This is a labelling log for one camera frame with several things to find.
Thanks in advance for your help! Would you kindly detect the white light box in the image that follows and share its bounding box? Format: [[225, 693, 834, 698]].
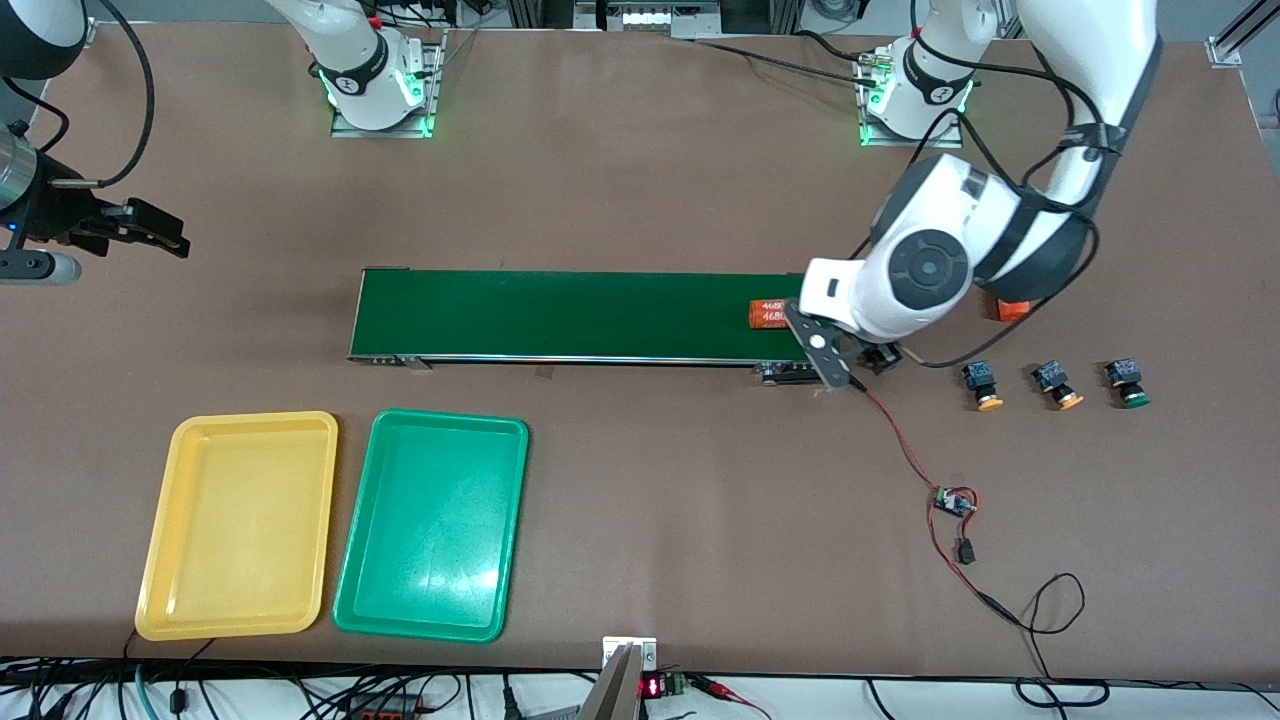
[[575, 0, 721, 39]]

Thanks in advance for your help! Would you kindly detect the thin black looped cable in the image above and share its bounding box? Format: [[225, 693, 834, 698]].
[[975, 572, 1111, 706]]

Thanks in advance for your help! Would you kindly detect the yellow mushroom push button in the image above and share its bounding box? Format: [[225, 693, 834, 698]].
[[1032, 360, 1084, 412], [962, 362, 1004, 412]]

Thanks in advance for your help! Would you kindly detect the green plastic tray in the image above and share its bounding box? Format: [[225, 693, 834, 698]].
[[332, 408, 530, 644]]

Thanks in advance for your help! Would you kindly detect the red and black wire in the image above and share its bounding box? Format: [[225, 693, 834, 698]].
[[845, 372, 1001, 611]]

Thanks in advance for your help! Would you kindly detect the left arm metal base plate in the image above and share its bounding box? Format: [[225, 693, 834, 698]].
[[858, 55, 966, 149]]

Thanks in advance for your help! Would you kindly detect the green mushroom push button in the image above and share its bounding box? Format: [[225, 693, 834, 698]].
[[1103, 358, 1151, 409]]

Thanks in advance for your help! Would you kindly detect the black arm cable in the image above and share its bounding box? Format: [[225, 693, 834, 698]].
[[850, 30, 1131, 369], [45, 0, 157, 191]]

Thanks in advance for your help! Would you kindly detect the black cable behind bases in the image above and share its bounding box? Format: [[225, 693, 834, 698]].
[[690, 30, 881, 86]]

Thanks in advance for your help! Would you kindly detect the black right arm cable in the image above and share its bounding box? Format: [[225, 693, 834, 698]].
[[45, 0, 157, 191]]

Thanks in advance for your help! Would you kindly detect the red clip lead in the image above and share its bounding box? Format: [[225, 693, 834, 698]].
[[690, 675, 771, 720]]

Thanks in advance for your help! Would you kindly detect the yellow plastic tray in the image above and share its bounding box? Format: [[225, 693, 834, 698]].
[[134, 411, 339, 641]]

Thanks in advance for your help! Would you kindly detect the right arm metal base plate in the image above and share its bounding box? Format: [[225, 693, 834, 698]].
[[331, 40, 446, 139]]

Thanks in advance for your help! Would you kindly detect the silver mounting bracket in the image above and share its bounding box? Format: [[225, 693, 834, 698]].
[[602, 636, 658, 673]]

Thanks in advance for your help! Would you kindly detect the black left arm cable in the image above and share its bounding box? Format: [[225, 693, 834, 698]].
[[850, 30, 1131, 369]]

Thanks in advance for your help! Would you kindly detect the grey metal bar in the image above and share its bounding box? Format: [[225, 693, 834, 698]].
[[578, 645, 643, 720]]

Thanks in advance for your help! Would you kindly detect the green conveyor belt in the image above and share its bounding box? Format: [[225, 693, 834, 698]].
[[347, 268, 846, 386]]

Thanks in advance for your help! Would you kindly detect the orange power strip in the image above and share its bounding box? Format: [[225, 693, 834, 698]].
[[345, 693, 426, 720]]

